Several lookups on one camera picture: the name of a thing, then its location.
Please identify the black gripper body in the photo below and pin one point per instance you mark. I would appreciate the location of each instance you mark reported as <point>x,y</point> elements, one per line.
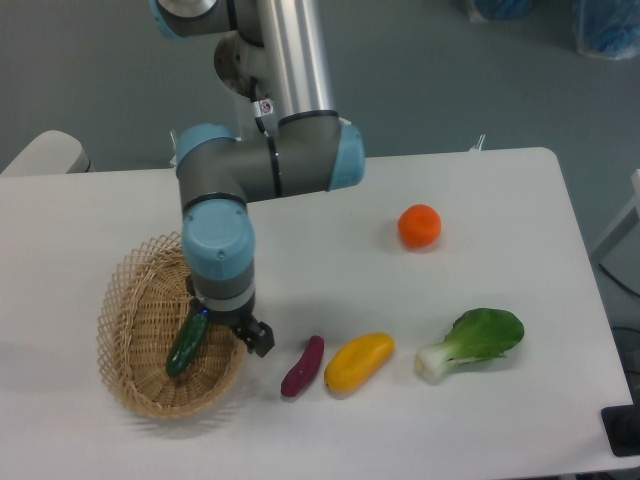
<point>234,313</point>

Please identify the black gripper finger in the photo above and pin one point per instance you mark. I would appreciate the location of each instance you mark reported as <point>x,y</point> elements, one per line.
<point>257,336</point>

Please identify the dark green cucumber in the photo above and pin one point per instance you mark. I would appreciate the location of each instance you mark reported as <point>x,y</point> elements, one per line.
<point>187,343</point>

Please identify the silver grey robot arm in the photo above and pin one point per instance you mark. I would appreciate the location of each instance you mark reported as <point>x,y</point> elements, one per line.
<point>294,142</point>

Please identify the woven wicker basket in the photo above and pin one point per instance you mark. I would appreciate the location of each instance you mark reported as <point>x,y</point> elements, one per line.
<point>144,307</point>

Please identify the purple sweet potato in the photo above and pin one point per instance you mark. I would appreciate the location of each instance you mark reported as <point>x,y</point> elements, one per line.
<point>301,375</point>

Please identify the yellow mango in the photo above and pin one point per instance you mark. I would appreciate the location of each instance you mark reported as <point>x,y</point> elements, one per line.
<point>357,361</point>

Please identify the orange tangerine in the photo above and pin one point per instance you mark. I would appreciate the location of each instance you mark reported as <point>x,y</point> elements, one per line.
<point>419,226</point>

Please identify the green bok choy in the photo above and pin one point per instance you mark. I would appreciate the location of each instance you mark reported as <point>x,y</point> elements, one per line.
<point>478,335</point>

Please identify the white chair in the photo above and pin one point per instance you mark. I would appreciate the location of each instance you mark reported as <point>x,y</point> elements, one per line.
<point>50,153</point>

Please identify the black device at table edge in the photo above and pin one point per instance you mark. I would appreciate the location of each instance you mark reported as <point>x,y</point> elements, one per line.
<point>621,425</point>

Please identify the white furniture leg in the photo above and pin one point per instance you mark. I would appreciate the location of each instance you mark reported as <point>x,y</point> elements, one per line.
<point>622,224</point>

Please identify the blue plastic bag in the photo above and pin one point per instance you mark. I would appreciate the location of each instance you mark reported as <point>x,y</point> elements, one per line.
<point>606,30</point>

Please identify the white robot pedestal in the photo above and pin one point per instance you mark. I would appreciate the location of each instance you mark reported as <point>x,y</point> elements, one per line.
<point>241,68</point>

